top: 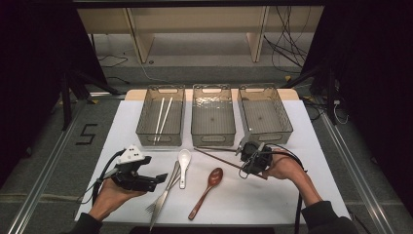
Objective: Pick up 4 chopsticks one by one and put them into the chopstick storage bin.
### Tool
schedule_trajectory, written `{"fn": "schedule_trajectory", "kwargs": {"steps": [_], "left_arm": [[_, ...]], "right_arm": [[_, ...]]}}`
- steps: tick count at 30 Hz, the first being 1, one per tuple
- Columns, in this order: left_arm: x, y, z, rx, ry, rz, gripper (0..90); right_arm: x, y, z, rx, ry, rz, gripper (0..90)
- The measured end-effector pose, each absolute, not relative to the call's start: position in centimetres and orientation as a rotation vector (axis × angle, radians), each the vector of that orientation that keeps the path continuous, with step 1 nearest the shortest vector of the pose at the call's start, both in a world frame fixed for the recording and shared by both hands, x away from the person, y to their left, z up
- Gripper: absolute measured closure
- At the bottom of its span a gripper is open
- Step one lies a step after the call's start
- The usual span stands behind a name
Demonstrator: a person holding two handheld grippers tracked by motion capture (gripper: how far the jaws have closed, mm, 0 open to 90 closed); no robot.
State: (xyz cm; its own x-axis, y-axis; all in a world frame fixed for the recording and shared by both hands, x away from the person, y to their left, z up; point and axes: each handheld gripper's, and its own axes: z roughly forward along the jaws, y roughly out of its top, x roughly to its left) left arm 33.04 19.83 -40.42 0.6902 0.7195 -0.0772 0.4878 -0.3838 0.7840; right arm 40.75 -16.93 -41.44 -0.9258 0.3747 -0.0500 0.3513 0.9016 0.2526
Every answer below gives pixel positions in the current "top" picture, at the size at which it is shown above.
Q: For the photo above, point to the person's left hand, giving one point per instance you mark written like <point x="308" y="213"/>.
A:
<point x="110" y="198"/>

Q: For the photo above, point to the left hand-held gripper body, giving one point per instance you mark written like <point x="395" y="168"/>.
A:
<point x="133" y="182"/>

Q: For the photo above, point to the black tripod stand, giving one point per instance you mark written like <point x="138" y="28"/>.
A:
<point x="331" y="97"/>
<point x="66" y="104"/>

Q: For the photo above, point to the white chopstick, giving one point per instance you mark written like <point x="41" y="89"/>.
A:
<point x="159" y="120"/>
<point x="165" y="118"/>

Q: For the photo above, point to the clear grey plastic bin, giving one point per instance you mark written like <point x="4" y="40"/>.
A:
<point x="263" y="117"/>
<point x="146" y="120"/>
<point x="212" y="118"/>

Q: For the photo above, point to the metal fork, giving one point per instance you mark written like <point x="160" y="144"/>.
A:
<point x="150" y="208"/>

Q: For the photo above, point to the brown wooden chopstick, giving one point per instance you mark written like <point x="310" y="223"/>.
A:
<point x="217" y="158"/>
<point x="217" y="148"/>

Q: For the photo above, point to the person's right hand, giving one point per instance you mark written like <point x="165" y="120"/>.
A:
<point x="284" y="167"/>

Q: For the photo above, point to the white ceramic spoon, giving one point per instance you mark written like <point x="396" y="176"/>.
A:
<point x="184" y="159"/>

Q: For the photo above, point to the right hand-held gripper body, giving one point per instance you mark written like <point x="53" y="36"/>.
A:
<point x="256" y="152"/>

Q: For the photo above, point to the white table sheet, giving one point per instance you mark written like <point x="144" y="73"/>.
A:
<point x="266" y="208"/>

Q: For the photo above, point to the light wooden desk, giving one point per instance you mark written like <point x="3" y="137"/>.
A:
<point x="142" y="42"/>

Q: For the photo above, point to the brown wooden spoon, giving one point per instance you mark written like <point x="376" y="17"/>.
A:
<point x="215" y="177"/>

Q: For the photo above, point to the dark curtain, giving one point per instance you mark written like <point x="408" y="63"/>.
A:
<point x="32" y="81"/>
<point x="373" y="81"/>

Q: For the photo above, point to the aluminium floor rail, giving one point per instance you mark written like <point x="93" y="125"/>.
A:
<point x="357" y="175"/>
<point x="42" y="182"/>

